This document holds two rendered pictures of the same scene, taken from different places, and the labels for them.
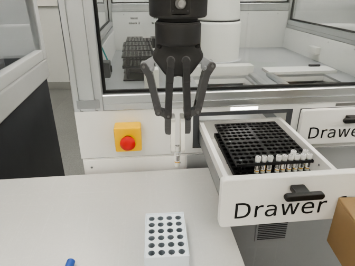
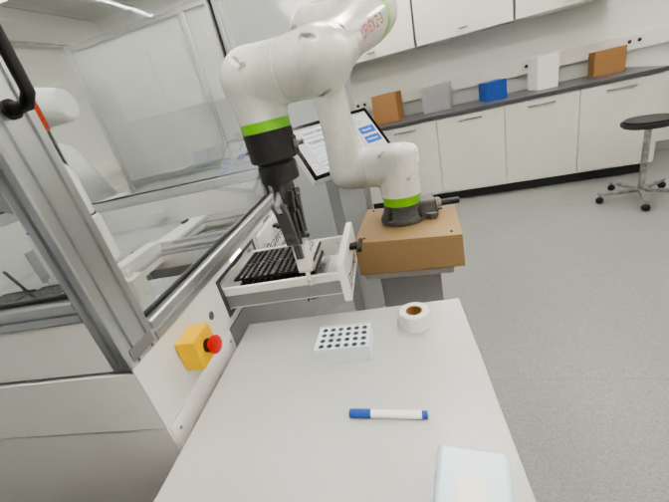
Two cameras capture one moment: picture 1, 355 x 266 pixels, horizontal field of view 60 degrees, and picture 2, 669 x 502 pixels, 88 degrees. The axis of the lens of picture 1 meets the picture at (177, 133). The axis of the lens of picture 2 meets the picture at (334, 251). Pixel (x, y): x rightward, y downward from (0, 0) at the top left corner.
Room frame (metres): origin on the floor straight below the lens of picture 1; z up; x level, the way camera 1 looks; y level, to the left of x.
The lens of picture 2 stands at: (0.24, 0.63, 1.29)
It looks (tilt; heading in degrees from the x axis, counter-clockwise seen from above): 23 degrees down; 288
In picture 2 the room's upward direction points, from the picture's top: 14 degrees counter-clockwise
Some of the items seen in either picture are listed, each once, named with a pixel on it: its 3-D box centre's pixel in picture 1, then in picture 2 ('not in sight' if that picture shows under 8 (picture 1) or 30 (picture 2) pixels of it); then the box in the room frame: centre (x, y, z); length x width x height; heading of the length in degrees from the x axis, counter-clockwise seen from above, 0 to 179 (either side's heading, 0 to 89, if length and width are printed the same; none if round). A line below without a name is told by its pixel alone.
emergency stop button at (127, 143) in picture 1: (127, 142); (212, 344); (0.72, 0.13, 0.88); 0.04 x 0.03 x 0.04; 96
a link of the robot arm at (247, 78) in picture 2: not in sight; (259, 89); (0.52, 0.00, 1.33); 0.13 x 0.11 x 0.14; 172
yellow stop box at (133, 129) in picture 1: (128, 136); (198, 346); (0.76, 0.14, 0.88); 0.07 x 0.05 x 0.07; 96
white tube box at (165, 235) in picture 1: (165, 239); (344, 342); (0.47, 0.02, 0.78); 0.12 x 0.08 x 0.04; 4
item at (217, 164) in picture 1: (255, 151); (280, 271); (0.70, -0.20, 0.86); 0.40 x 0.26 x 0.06; 6
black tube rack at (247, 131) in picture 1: (257, 151); (283, 269); (0.69, -0.20, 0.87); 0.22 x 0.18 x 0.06; 6
